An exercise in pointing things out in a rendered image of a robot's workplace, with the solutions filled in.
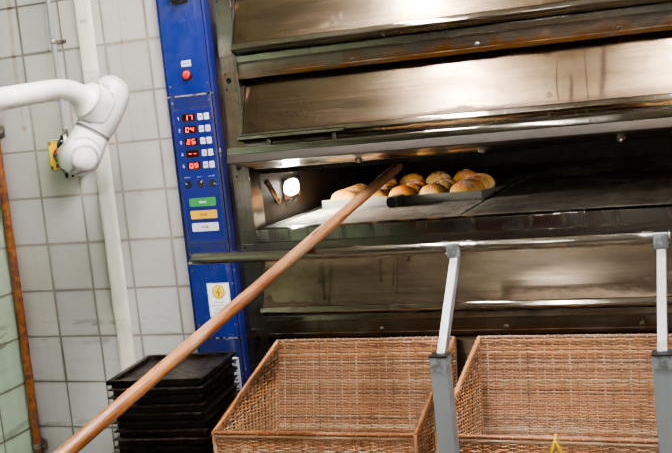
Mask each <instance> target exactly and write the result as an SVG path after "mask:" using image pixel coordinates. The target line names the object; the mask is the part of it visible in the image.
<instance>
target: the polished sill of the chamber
mask: <svg viewBox="0 0 672 453"><path fill-rule="evenodd" d="M655 222H672V204H656V205H639V206H621V207H604V208H587V209H570V210H553V211H536V212H518V213H501V214H484V215H467V216H450V217H432V218H415V219H398V220H381V221H364V222H347V223H340V224H339V225H338V226H337V227H336V228H335V229H333V230H332V231H331V232H330V233H329V234H328V235H327V236H325V237H324V238H323V239H322V240H330V239H349V238H368V237H387V236H407V235H426V234H445V233H464V232H483V231H502V230H521V229H540V228H560V227H579V226H598V225H617V224H636V223H655ZM321 225H322V224H312V225H295V226H278V227H264V228H261V229H258V230H256V235H257V243H273V242H292V241H303V240H304V239H305V238H306V237H308V236H309V235H310V234H311V233H312V232H313V231H315V230H316V229H317V228H318V227H319V226H321Z"/></svg>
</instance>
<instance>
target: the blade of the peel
mask: <svg viewBox="0 0 672 453"><path fill-rule="evenodd" d="M504 186H505V185H495V186H494V187H493V188H489V189H485V190H476V191H461V192H446V193H431V194H415V195H404V202H405V203H404V204H410V203H426V202H441V201H457V200H473V199H483V198H485V197H487V196H488V195H490V194H492V193H493V192H495V191H497V190H499V189H500V188H502V187H504ZM387 197H389V196H385V197H370V198H369V199H368V200H367V201H365V202H364V203H363V204H362V205H361V206H360V207H362V206H378V205H387V204H386V198H387ZM350 200H351V199H340V200H324V201H322V209H330V208H342V207H343V206H344V205H345V204H346V203H348V202H349V201H350Z"/></svg>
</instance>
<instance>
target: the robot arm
mask: <svg viewBox="0 0 672 453"><path fill-rule="evenodd" d="M57 99H63V100H66V101H68V102H70V103H71V104H72V111H73V113H74V114H75V115H76V117H77V118H78V120H77V122H76V124H75V126H74V128H73V129H72V131H71V133H70V134H69V135H68V134H66V135H60V139H59V140H58V142H57V144H56V147H57V148H58V150H57V153H54V154H53V159H56V163H58V164H59V168H60V170H61V171H62V172H63V173H64V175H65V177H66V178H70V177H74V175H75V176H85V175H88V174H91V173H93V172H94V171H95V170H96V169H97V168H98V167H99V165H100V163H101V160H102V158H103V154H104V151H105V148H106V146H107V144H108V142H109V140H110V138H111V136H112V135H113V133H114V132H115V131H116V129H117V127H118V126H119V124H120V122H121V120H122V118H123V115H124V113H125V111H126V108H127V105H128V101H129V90H128V86H127V85H126V84H125V83H124V82H123V81H122V80H121V79H119V78H118V77H116V76H113V75H109V76H104V77H102V78H100V79H99V80H98V81H97V82H96V83H88V84H86V85H84V84H81V83H78V82H75V81H72V80H67V79H52V80H44V81H38V82H31V83H25V84H18V85H12V86H5V87H0V111H5V110H10V109H14V108H19V107H23V106H28V105H33V104H37V103H42V102H46V101H51V100H57Z"/></svg>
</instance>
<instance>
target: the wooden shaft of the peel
mask: <svg viewBox="0 0 672 453"><path fill-rule="evenodd" d="M402 169H403V165H402V164H401V163H395V164H392V165H391V166H390V167H389V168H388V169H387V170H385V171H384V172H383V173H382V174H381V175H379V176H378V177H377V178H376V179H375V180H374V181H372V182H371V183H370V184H369V185H368V186H367V187H365V188H364V189H363V190H362V191H361V192H359V193H358V194H357V195H356V196H355V197H354V198H352V199H351V200H350V201H349V202H348V203H346V204H345V205H344V206H343V207H342V208H341V209H339V210H338V211H337V212H336V213H335V214H334V215H332V216H331V217H330V218H329V219H328V220H326V221H325V222H324V223H323V224H322V225H321V226H319V227H318V228H317V229H316V230H315V231H313V232H312V233H311V234H310V235H309V236H308V237H306V238H305V239H304V240H303V241H302V242H301V243H299V244H298V245H297V246H296V247H295V248H293V249H292V250H291V251H290V252H289V253H288V254H286V255H285V256H284V257H283V258H282V259H280V260H279V261H278V262H277V263H276V264H275V265H273V266H272V267H271V268H270V269H269V270H268V271H266V272H265V273H264V274H263V275H262V276H260V277H259V278H258V279H257V280H256V281H255V282H253V283H252V284H251V285H250V286H249V287H247V288H246V289H245V290H244V291H243V292H242V293H240V294H239V295H238V296H237V297H236V298H235V299H233V300H232V301H231V302H230V303H229V304H227V305H226V306H225V307H224V308H223V309H222V310H220V311H219V312H218V313H217V314H216V315H215V316H213V317H212V318H211V319H210V320H209V321H207V322H206V323H205V324H204V325H203V326H202V327H200V328H199V329H198V330H197V331H196V332H194V333H193V334H192V335H191V336H190V337H189V338H187V339H186V340H185V341H184V342H183V343H182V344H180V345H179V346H178V347H177V348H176V349H174V350H173V351H172V352H171V353H170V354H169V355H167V356H166V357H165V358H164V359H163V360H161V361H160V362H159V363H158V364H157V365H156V366H154V367H153V368H152V369H151V370H150V371H149V372H147V373H146V374H145V375H144V376H143V377H141V378H140V379H139V380H138V381H137V382H136V383H134V384H133V385H132V386H131V387H130V388H128V389H127V390H126V391H125V392H124V393H123V394H121V395H120V396H119V397H118V398H117V399H116V400H114V401H113V402H112V403H111V404H110V405H108V406H107V407H106V408H105V409H104V410H103V411H101V412H100V413H99V414H98V415H97V416H95V417H94V418H93V419H92V420H91V421H90V422H88V423H87V424H86V425H85V426H84V427H83V428H81V429H80V430H79V431H78V432H77V433H75V434H74V435H73V436H72V437H71V438H70V439H68V440H67V441H66V442H65V443H64V444H62V445H61V446H60V447H59V448H58V449H57V450H55V451H54V452H53V453H78V452H79V451H80V450H81V449H83V448H84V447H85V446H86V445H87V444H88V443H89V442H91V441H92V440H93V439H94V438H95V437H96V436H98V435H99V434H100V433H101V432H102V431H103V430H104V429H106V428H107V427H108V426H109V425H110V424H111V423H112V422H114V421H115V420H116V419H117V418H118V417H119V416H120V415H122V414H123V413H124V412H125V411H126V410H127V409H128V408H130V407H131V406H132V405H133V404H134V403H135V402H136V401H138V400H139V399H140V398H141V397H142V396H143V395H144V394H146V393H147V392H148V391H149V390H150V389H151V388H152V387H154V386H155V385H156V384H157V383H158V382H159V381H160V380H162V379H163V378H164V377H165V376H166V375H167V374H169V373H170V372H171V371H172V370H173V369H174V368H175V367H177V366H178V365H179V364H180V363H181V362H182V361H183V360H185V359H186V358H187V357H188V356H189V355H190V354H191V353H193V352H194V351H195V350H196V349H197V348H198V347H199V346H201V345H202V344H203V343H204V342H205V341H206V340H207V339H209V338H210V337H211V336H212V335H213V334H214V333H215V332H217V331H218V330H219V329H220V328H221V327H222V326H223V325H225V324H226V323H227V322H228V321H229V320H230V319H231V318H233V317H234V316H235V315H236V314H237V313H238V312H240V311H241V310H242V309H243V308H244V307H245V306H246V305H248V304H249V303H250V302H251V301H252V300H253V299H254V298H256V297H257V296H258V295H259V294H260V293H261V292H262V291H264V290H265V289H266V288H267V287H268V286H269V285H270V284H272V283H273V282H274V281H275V280H276V279H277V278H278V277H280V276H281V275H282V274H283V273H284V272H285V271H286V270H288V269H289V268H290V267H291V266H292V265H293V264H294V263H296V262H297V261H298V260H299V259H300V258H301V257H302V256H304V255H305V254H306V253H307V252H308V251H309V250H310V249H312V248H313V247H314V246H315V245H316V244H317V243H319V242H320V241H321V240H322V239H323V238H324V237H325V236H327V235H328V234H329V233H330V232H331V231H332V230H333V229H335V228H336V227H337V226H338V225H339V224H340V223H341V222H343V221H344V220H345V219H346V218H347V217H348V216H349V215H351V214H352V213H353V212H354V211H355V210H356V209H357V208H359V207H360V206H361V205H362V204H363V203H364V202H365V201H367V200H368V199H369V198H370V197H371V196H372V195H373V194H375V193H376V192H377V191H378V190H379V189H380V188H381V187H383V186H384V185H385V184H386V183H387V182H388V181H390V180H391V179H392V178H393V177H394V176H395V175H396V174H398V173H399V172H400V171H401V170H402Z"/></svg>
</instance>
